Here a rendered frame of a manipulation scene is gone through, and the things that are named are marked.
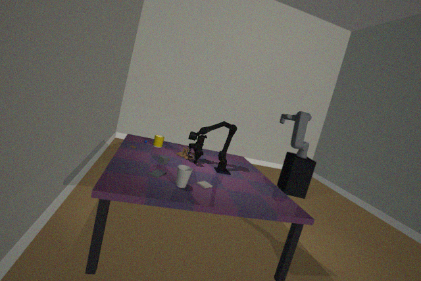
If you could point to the white paper cup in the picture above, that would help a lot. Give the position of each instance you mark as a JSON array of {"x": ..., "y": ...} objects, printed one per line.
[{"x": 183, "y": 174}]

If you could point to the yellow cup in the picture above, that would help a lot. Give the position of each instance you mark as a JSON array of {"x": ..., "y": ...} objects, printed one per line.
[{"x": 158, "y": 141}]

